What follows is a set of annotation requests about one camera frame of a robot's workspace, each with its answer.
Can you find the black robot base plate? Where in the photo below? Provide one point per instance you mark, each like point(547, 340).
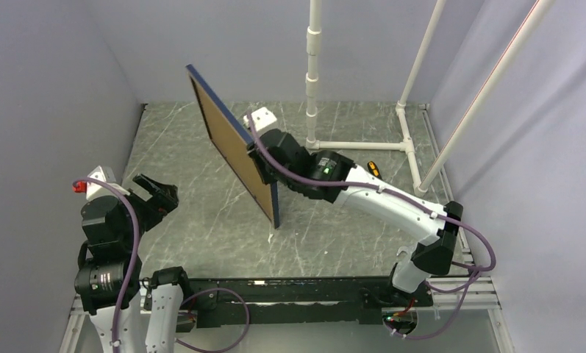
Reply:
point(365, 300)

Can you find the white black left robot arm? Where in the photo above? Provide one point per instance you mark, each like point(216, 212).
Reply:
point(108, 283)

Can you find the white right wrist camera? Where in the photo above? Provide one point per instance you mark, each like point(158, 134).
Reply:
point(264, 120)

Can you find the white PVC pipe stand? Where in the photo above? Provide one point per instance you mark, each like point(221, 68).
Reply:
point(424, 37)

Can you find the aluminium rail frame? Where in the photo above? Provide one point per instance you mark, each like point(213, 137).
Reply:
point(115, 219)

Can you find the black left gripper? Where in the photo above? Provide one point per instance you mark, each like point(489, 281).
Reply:
point(160, 201)

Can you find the blue photo frame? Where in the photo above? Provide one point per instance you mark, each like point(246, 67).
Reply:
point(231, 140)

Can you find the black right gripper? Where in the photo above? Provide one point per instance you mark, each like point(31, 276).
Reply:
point(258, 160)

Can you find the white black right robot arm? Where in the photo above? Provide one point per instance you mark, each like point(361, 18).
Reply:
point(332, 177)

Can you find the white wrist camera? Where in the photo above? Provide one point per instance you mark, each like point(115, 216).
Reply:
point(264, 120)
point(100, 182)

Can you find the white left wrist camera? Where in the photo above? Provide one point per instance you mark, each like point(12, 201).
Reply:
point(100, 182)

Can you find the yellow black screwdriver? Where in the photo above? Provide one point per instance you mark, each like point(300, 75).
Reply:
point(373, 169)

